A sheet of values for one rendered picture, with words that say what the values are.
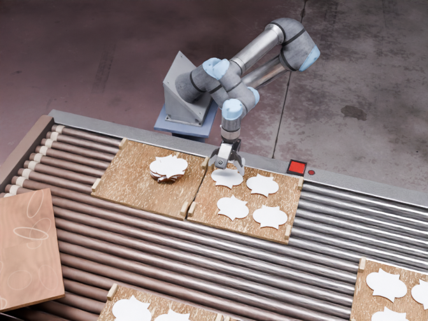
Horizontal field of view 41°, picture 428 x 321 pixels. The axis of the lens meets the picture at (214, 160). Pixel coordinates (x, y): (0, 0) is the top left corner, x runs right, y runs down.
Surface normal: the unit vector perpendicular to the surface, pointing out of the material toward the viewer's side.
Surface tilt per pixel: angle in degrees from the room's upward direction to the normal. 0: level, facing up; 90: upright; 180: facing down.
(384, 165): 0
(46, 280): 0
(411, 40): 0
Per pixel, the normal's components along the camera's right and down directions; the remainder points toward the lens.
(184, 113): -0.25, 0.69
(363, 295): 0.01, -0.70
